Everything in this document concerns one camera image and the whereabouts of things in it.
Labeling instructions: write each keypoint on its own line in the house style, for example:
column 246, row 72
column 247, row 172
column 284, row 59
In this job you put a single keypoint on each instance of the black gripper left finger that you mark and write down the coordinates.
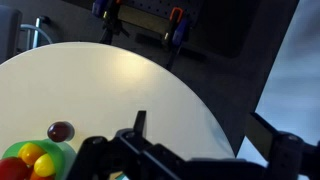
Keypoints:
column 133, row 146

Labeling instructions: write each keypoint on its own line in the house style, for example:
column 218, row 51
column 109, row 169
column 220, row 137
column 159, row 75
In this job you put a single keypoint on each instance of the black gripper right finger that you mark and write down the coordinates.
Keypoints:
column 286, row 150

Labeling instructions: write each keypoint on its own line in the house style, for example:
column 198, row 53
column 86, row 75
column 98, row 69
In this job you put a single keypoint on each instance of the green plastic bowl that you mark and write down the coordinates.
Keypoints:
column 63, row 153

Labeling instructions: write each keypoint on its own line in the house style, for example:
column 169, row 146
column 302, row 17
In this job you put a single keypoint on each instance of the dark purple plum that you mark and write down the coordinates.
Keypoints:
column 60, row 131

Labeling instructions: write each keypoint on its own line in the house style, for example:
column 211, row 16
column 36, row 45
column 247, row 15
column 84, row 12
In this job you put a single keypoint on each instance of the yellow lemon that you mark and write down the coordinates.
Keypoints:
column 44, row 165

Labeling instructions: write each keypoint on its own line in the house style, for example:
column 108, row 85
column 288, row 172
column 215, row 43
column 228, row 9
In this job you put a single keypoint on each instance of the small orange fruit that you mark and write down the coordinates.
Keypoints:
column 30, row 153

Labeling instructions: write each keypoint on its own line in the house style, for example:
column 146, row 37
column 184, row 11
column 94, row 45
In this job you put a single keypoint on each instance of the blue black spring clamp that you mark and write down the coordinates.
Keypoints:
column 176, row 33
column 107, row 18

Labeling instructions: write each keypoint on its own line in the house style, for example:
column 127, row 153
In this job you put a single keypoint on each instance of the red apple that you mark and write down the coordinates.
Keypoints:
column 11, row 168

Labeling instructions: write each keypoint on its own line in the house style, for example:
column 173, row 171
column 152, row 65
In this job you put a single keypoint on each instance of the grey chair with metal frame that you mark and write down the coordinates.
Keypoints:
column 8, row 33

